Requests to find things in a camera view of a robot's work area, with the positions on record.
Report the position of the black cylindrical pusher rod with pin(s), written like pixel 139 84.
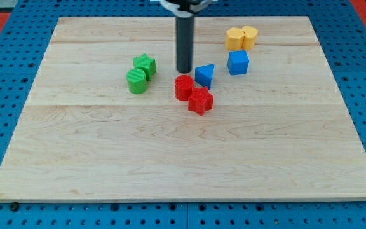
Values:
pixel 184 28

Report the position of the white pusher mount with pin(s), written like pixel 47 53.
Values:
pixel 185 8

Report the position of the green star block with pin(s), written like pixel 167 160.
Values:
pixel 147 64

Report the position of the red star block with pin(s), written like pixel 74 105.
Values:
pixel 200 101

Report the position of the yellow pentagon block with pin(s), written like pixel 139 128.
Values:
pixel 234 39

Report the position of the blue triangle block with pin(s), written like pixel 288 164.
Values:
pixel 204 75

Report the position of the red cylinder block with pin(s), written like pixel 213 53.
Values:
pixel 183 87

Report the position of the yellow hexagon block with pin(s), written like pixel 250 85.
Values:
pixel 250 37

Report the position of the blue cube block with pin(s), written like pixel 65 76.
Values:
pixel 238 62

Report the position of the green cylinder block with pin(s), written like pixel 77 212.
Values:
pixel 136 79

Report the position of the wooden board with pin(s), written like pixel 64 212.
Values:
pixel 279 133

